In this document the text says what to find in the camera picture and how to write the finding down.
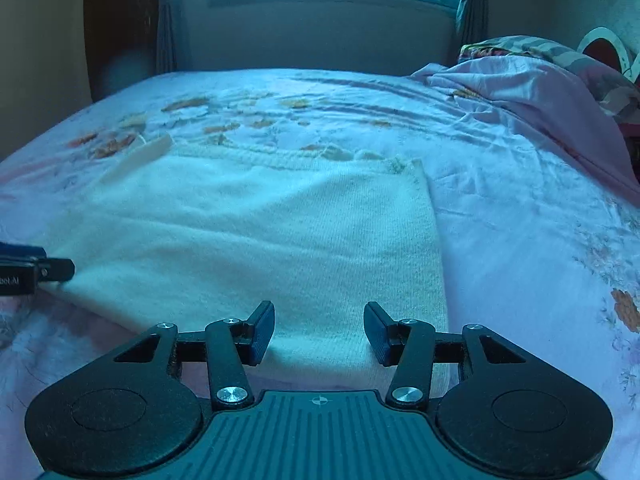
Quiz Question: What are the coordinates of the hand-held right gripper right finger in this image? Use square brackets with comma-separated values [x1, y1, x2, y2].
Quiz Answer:
[363, 301, 528, 412]

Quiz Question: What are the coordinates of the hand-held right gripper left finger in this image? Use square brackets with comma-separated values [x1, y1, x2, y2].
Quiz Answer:
[114, 301, 277, 412]

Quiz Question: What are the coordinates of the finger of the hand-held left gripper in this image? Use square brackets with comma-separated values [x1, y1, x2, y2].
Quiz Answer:
[0, 242, 76, 282]

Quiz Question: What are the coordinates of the cream knit sweater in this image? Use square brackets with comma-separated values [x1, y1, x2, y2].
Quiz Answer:
[37, 132, 450, 394]

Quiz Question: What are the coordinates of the bed with floral sheet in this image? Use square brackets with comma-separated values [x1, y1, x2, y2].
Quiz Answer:
[0, 67, 640, 476]

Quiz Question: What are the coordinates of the brown wooden door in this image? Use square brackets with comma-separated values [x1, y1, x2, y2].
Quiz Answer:
[84, 0, 160, 103]

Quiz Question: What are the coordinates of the grey curtain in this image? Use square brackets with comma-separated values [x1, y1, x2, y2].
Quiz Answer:
[155, 0, 179, 75]
[454, 0, 493, 48]

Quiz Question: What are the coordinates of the pink blanket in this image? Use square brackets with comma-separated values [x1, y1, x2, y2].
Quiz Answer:
[411, 55, 640, 186]

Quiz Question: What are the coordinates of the striped floral pillow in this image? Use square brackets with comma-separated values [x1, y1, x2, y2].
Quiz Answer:
[459, 35, 640, 122]

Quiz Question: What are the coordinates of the red and white headboard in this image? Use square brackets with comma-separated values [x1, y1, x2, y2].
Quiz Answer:
[577, 27, 640, 83]

